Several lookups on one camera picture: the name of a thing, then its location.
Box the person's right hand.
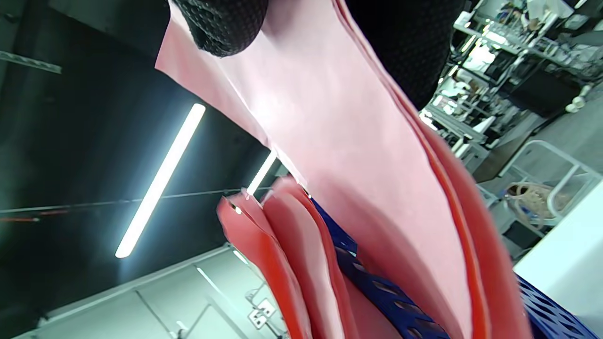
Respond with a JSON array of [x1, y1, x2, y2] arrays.
[[171, 0, 468, 112]]

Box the ceiling light tube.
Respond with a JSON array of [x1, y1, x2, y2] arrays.
[[115, 103, 207, 259], [246, 150, 278, 196]]

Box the brown side table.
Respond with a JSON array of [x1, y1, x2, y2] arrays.
[[473, 111, 547, 183]]

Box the blue plastic file basket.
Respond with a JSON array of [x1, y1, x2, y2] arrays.
[[307, 197, 603, 339]]

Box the white metal cart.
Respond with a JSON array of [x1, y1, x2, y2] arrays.
[[473, 139, 603, 248]]

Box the beige handbag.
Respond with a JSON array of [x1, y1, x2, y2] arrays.
[[505, 182, 573, 222]]

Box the white wall socket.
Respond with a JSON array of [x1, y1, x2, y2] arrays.
[[248, 298, 276, 329]]

